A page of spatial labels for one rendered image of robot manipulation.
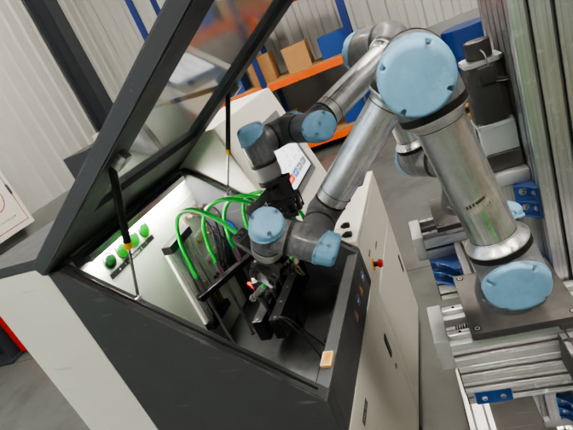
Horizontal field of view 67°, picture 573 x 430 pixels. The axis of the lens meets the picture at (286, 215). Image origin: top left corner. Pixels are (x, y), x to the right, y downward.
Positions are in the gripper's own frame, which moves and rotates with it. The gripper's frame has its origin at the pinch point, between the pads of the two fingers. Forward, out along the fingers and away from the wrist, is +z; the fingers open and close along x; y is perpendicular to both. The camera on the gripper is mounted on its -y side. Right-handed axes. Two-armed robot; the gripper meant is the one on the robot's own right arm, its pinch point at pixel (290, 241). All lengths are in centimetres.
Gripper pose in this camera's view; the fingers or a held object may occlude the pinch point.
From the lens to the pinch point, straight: 125.8
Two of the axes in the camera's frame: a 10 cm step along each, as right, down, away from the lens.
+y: 8.9, -2.2, -3.9
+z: 3.7, 8.6, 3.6
